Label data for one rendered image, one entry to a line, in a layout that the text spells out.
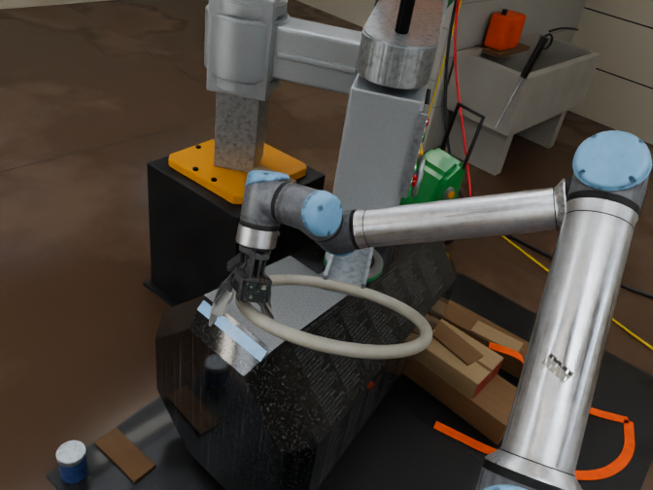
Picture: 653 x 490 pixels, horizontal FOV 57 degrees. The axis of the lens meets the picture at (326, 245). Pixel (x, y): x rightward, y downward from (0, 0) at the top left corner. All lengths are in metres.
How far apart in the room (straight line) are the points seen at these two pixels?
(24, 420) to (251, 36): 1.79
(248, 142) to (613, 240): 1.95
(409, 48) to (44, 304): 2.28
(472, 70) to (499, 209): 3.65
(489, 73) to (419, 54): 3.06
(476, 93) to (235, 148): 2.54
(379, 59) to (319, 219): 0.67
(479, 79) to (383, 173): 3.01
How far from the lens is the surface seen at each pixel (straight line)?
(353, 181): 1.92
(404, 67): 1.74
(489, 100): 4.81
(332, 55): 2.50
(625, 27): 6.73
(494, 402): 2.87
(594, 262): 1.03
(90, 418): 2.78
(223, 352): 1.96
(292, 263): 2.21
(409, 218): 1.27
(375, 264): 2.18
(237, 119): 2.71
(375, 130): 1.84
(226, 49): 2.53
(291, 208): 1.23
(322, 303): 2.06
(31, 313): 3.28
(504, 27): 5.08
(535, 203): 1.23
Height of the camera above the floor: 2.15
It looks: 35 degrees down
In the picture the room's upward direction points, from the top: 10 degrees clockwise
